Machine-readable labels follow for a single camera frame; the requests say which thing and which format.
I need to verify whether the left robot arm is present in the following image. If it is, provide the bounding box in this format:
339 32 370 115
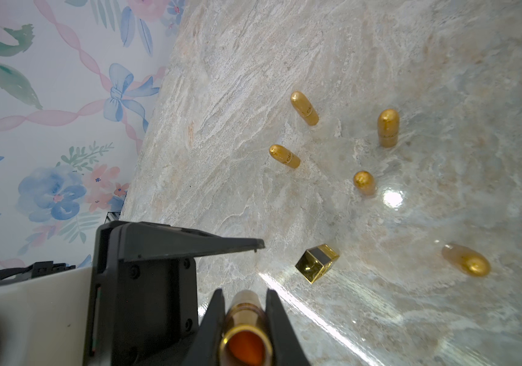
0 221 264 365

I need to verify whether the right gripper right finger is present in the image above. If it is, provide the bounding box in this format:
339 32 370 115
266 289 311 366

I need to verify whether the square gold black lipstick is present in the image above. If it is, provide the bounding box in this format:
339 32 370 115
295 244 340 284

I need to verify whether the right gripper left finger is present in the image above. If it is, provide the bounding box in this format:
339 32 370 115
181 288 225 366

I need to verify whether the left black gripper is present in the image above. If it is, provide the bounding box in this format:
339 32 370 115
83 221 265 365

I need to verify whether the gold lipstick base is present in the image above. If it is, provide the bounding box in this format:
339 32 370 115
218 290 273 366

